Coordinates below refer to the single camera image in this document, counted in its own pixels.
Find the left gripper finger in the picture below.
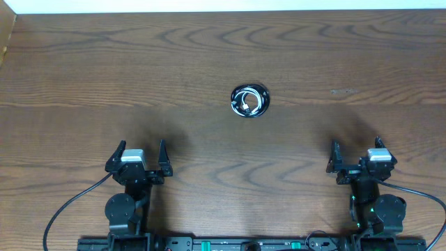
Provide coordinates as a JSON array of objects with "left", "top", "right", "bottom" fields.
[
  {"left": 158, "top": 139, "right": 173, "bottom": 176},
  {"left": 105, "top": 140, "right": 126, "bottom": 173}
]

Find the white usb cable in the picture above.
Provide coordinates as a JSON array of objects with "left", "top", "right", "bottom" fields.
[{"left": 232, "top": 87, "right": 265, "bottom": 116}]

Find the long black cable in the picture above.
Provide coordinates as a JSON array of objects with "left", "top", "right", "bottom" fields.
[{"left": 230, "top": 83, "right": 271, "bottom": 119}]

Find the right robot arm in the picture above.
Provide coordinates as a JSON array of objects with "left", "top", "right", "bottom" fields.
[{"left": 326, "top": 137, "right": 406, "bottom": 250}]

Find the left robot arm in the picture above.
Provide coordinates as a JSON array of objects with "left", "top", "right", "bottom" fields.
[{"left": 104, "top": 140, "right": 173, "bottom": 251}]

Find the cardboard box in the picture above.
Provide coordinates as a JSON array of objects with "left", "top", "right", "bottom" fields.
[{"left": 0, "top": 0, "right": 17, "bottom": 64}]

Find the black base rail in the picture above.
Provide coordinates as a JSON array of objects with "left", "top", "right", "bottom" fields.
[{"left": 77, "top": 235, "right": 426, "bottom": 251}]

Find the short black usb cable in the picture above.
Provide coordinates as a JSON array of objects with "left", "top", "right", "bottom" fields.
[{"left": 231, "top": 86, "right": 259, "bottom": 116}]

